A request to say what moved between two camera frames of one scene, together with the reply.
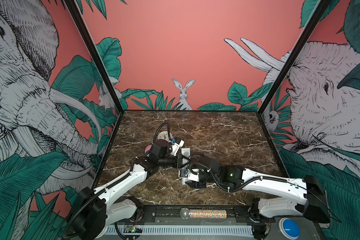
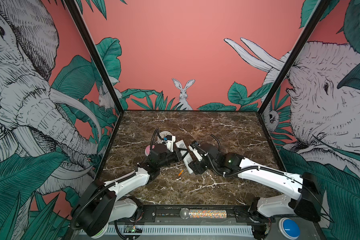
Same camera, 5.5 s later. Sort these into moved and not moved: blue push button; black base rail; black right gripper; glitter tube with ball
Moved: black right gripper
Not moved: glitter tube with ball; black base rail; blue push button
